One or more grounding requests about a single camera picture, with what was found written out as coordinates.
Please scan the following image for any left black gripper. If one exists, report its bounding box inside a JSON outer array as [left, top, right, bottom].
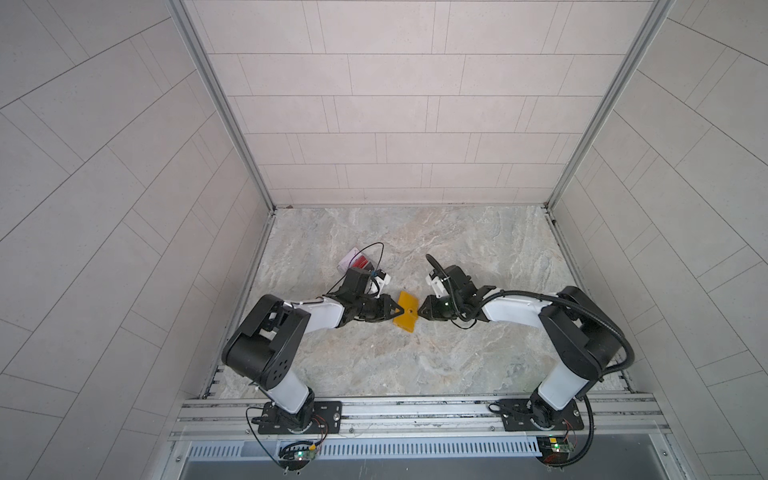
[[350, 295, 404, 322]]

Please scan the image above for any yellow leather card holder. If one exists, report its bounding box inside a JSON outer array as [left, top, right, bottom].
[[393, 291, 419, 333]]

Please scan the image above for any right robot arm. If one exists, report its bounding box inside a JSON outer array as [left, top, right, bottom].
[[418, 256, 636, 430]]

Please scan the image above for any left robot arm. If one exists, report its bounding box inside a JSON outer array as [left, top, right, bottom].
[[221, 267, 407, 432]]

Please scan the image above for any clear plastic card box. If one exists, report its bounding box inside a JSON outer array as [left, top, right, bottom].
[[338, 247, 377, 274]]

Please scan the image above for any left green circuit board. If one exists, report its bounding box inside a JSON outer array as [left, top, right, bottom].
[[278, 441, 320, 471]]

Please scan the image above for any green circuit board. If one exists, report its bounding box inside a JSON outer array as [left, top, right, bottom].
[[278, 441, 320, 471], [536, 436, 573, 465]]

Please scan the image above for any right green circuit board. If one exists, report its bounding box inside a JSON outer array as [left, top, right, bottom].
[[536, 436, 573, 465]]

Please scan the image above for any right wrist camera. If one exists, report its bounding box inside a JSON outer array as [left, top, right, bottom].
[[426, 274, 449, 298]]

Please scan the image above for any right black corrugated cable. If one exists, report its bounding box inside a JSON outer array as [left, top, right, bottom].
[[424, 254, 636, 467]]

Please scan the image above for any left camera black cable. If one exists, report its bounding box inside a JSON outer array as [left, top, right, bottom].
[[323, 241, 386, 296]]

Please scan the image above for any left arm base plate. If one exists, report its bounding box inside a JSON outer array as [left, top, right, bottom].
[[252, 401, 343, 435]]

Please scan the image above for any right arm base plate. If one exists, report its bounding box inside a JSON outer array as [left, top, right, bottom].
[[488, 398, 585, 432]]

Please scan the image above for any aluminium mounting rail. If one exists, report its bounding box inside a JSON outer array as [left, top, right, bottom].
[[169, 392, 671, 441]]

